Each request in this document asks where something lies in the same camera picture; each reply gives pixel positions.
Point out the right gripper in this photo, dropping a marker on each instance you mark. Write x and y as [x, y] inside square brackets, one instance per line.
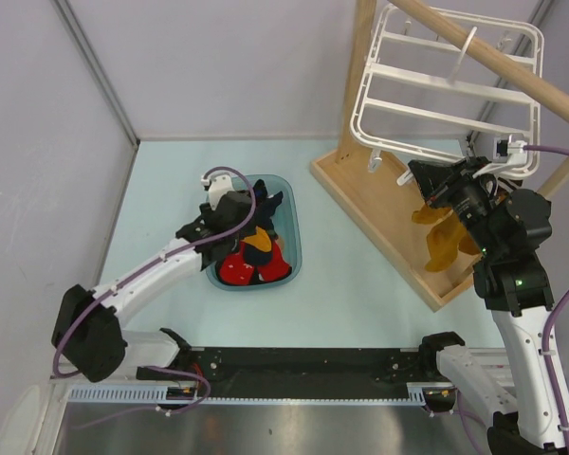
[432, 178]

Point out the mustard yellow sock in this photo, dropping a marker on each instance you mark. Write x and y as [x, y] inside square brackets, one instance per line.
[445, 240]
[260, 240]
[429, 216]

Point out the white plastic clip hanger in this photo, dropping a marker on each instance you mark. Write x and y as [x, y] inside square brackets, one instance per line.
[415, 84]

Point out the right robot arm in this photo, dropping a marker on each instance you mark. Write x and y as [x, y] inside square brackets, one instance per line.
[514, 285]

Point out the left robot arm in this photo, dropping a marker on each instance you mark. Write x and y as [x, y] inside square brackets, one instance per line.
[89, 330]

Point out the wooden hanger stand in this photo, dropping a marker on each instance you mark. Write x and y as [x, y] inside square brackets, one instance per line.
[382, 203]

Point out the blue plastic sock basin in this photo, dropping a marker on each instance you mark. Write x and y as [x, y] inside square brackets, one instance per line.
[287, 226]

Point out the red sock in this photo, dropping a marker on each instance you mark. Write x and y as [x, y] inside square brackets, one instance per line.
[234, 271]

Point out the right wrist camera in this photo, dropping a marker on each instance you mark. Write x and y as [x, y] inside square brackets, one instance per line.
[511, 159]

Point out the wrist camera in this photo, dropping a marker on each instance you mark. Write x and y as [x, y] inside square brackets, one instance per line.
[216, 186]
[511, 159]

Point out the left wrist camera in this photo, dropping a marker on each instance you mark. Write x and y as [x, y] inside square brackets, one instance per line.
[216, 186]

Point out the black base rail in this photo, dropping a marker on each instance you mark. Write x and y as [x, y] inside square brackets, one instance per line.
[306, 373]

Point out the aluminium frame post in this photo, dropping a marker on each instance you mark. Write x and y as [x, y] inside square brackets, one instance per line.
[74, 27]

